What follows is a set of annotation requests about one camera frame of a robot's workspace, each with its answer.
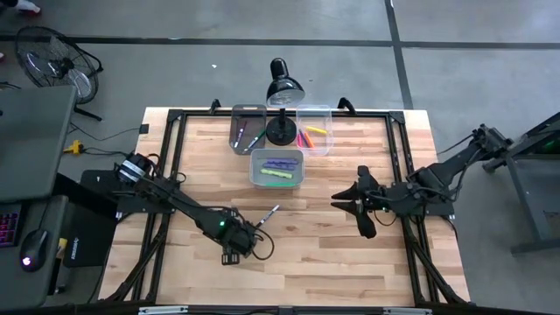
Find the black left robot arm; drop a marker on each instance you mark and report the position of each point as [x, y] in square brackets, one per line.
[184, 205]

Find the person's shoe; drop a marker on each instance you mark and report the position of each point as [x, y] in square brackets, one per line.
[27, 6]

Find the grey open laptop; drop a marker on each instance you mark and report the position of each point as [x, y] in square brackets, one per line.
[35, 140]

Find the pale green Sharpie highlighter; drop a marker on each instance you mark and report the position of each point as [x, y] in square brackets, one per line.
[276, 173]

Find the small black box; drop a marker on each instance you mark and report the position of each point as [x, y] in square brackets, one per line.
[144, 129]

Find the purple Sharpie highlighter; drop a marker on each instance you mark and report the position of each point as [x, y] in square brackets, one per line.
[282, 161]
[278, 166]

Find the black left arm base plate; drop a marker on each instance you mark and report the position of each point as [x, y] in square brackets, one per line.
[100, 184]

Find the dark metal cart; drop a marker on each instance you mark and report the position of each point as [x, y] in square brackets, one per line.
[525, 184]

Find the clear transparent plastic bin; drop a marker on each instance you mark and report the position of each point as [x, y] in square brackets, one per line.
[323, 116]

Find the yellow highlighter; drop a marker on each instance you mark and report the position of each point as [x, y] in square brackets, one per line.
[316, 130]

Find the green Expo marker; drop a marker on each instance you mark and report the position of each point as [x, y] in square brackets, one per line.
[256, 140]

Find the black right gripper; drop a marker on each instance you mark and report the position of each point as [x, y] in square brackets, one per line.
[380, 199]

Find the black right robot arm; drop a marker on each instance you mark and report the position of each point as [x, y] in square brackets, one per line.
[450, 164]

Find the purple Expo marker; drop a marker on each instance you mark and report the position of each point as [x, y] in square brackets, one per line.
[240, 133]

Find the black computer mouse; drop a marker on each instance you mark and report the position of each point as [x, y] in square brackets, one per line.
[34, 251]

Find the dark grey side desk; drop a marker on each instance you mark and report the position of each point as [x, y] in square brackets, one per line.
[26, 289]

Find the slim purple highlighter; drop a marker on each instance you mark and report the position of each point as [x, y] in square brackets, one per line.
[304, 139]

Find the bright green highlighter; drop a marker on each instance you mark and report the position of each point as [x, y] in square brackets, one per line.
[280, 184]

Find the black floor fan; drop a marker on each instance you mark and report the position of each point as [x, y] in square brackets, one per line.
[57, 65]

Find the black Expo marker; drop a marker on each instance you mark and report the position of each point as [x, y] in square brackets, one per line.
[268, 214]

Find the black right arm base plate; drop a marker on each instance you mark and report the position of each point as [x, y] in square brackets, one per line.
[442, 206]

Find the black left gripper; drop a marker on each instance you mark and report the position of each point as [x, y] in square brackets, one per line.
[240, 236]

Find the black desk lamp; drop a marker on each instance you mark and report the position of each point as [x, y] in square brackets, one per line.
[284, 89]

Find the yellow power plug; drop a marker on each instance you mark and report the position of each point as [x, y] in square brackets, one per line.
[74, 147]

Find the pink highlighter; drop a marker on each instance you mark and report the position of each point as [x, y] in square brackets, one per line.
[299, 140]

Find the orange highlighter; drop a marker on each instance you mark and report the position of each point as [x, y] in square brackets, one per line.
[309, 140]

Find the silver aluminium bracket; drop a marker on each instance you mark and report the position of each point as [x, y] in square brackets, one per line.
[163, 310]
[407, 311]

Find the smoky transparent plastic bin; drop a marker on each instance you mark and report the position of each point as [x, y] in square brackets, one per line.
[251, 116]

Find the black aluminium table frame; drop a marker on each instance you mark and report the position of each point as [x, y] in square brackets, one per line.
[205, 114]

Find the grey opaque plastic bin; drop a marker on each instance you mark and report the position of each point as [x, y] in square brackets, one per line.
[258, 177]

